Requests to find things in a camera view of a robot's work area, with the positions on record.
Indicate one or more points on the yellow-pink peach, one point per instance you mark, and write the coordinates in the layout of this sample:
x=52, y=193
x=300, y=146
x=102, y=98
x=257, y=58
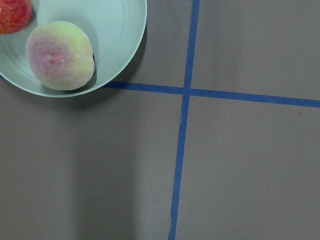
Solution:
x=60, y=55

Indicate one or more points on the red-yellow pomegranate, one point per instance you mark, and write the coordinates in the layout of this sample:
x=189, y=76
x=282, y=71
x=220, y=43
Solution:
x=14, y=15

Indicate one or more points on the green plate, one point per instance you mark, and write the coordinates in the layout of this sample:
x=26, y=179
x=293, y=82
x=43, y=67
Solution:
x=115, y=29

